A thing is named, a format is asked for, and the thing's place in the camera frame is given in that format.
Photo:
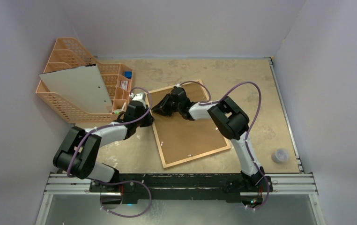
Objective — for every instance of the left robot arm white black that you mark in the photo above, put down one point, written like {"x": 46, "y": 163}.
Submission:
{"x": 77, "y": 155}

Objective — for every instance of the wooden picture frame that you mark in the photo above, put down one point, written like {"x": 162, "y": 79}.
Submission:
{"x": 197, "y": 160}

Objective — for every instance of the blue small item in organizer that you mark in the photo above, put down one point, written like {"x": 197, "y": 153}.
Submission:
{"x": 128, "y": 74}

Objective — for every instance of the small clear plastic cup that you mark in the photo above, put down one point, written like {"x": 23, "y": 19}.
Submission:
{"x": 280, "y": 156}

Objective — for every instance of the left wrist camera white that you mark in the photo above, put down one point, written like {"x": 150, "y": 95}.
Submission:
{"x": 141, "y": 97}

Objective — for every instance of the white board in organizer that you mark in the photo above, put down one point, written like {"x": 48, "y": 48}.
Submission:
{"x": 83, "y": 86}

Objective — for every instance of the red white small box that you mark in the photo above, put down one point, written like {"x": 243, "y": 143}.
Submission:
{"x": 124, "y": 84}

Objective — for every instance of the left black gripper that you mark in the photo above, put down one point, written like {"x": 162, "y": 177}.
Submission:
{"x": 150, "y": 121}

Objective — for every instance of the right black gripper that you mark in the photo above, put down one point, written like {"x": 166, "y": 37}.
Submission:
{"x": 168, "y": 103}

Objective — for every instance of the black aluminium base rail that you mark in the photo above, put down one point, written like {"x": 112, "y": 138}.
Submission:
{"x": 229, "y": 187}

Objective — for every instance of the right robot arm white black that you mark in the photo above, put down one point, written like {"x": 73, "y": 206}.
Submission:
{"x": 231, "y": 121}

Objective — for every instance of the orange plastic file organizer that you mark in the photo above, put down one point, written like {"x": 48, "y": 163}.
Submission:
{"x": 70, "y": 53}

